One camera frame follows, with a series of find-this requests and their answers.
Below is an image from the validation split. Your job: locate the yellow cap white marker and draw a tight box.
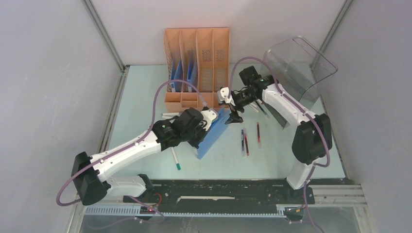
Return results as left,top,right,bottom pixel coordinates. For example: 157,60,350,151
249,103,260,113

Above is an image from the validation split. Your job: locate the blue folder bottom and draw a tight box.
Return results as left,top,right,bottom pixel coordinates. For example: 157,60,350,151
196,107,230,160

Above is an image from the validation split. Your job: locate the blue folder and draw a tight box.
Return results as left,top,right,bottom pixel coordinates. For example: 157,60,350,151
196,107,230,160
187,50,198,87
170,57,183,92

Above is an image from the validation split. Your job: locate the blue folder top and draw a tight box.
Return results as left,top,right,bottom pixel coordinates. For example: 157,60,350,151
170,57,183,92

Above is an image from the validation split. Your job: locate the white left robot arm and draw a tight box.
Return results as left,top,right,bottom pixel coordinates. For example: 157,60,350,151
72,107,219,206

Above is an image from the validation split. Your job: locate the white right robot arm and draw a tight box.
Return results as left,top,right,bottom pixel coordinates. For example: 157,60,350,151
217,66,332,203

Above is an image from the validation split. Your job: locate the purple gel pen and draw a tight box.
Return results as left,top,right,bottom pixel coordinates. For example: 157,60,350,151
241,129,245,156

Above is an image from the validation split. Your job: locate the orange red gel pen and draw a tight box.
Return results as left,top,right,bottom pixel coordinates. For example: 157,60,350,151
256,122,261,148

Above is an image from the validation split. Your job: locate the dark red gel pen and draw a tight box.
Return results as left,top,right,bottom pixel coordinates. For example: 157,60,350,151
243,129,250,156

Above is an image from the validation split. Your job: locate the purple cap white marker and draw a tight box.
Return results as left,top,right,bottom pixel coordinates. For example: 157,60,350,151
162,112,181,117

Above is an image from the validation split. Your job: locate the green cap white marker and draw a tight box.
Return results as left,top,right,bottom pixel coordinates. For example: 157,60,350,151
171,148,181,170

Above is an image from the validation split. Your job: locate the orange plastic file organizer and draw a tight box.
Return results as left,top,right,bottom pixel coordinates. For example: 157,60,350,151
163,27,230,112

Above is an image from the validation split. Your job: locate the clear plastic drawer cabinet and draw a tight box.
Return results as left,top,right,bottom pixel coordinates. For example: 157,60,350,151
259,36,338,128

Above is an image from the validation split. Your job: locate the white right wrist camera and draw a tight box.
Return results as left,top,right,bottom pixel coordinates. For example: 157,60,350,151
217,87,234,105

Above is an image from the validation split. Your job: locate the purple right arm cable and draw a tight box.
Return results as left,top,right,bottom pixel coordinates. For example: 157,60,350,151
227,57,332,233

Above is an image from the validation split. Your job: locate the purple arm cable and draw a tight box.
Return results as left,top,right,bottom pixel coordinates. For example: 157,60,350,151
227,57,332,233
56,79,210,224

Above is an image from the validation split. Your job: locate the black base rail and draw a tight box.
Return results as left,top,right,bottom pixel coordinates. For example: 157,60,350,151
136,179,315,216

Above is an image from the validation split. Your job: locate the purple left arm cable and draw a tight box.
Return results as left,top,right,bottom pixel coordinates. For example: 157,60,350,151
56,79,210,224

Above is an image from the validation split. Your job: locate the grey cable duct strip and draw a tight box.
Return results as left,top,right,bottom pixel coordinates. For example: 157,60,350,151
84,205,295,218

